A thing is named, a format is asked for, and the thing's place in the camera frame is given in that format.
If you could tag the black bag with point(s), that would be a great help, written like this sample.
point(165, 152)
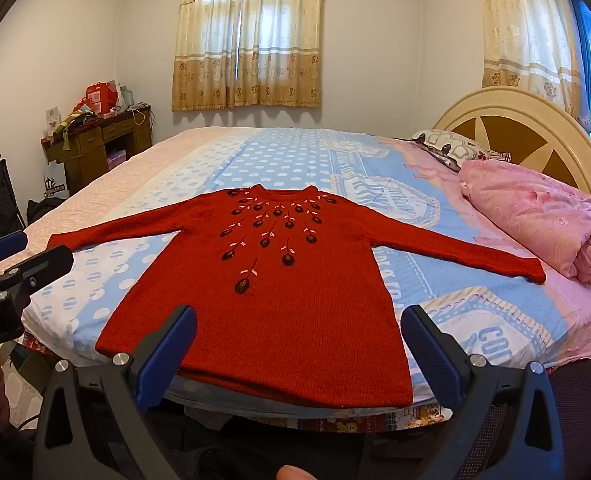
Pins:
point(45, 208)

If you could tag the black mesh chair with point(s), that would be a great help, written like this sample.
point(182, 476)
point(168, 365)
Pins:
point(585, 420)

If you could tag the folded pink quilt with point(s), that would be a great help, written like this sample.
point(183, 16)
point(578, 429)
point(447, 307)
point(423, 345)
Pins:
point(530, 210)

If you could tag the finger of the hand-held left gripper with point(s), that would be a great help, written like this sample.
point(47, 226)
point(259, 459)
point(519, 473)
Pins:
point(45, 262)
point(3, 250)

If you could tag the red knitted sweater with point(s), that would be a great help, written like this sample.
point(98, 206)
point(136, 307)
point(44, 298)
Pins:
point(300, 320)

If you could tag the person's right hand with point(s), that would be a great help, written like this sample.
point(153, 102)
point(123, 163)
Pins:
point(295, 474)

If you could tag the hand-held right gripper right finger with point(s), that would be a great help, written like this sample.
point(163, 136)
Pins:
point(418, 327)

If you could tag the white printed box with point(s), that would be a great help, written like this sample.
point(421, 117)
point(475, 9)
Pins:
point(52, 120)

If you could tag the pale teal bag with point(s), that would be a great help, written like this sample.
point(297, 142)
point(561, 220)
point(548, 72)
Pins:
point(126, 96)

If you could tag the dark wooden desk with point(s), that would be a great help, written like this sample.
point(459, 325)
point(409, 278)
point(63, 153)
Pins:
point(85, 155)

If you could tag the bed with blue dotted sheet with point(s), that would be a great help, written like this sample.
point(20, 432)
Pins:
point(275, 160)

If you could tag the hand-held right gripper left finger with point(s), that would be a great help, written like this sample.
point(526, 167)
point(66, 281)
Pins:
point(183, 325)

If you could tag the cream wooden headboard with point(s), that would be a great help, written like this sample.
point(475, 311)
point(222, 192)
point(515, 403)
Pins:
point(515, 110)

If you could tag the beige patterned curtain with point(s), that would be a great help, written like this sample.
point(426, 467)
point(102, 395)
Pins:
point(245, 50)
point(525, 35)

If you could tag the red gift box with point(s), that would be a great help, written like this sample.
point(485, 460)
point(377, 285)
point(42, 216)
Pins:
point(100, 97)

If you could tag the patterned white pillow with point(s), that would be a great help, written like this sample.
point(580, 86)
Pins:
point(450, 147)

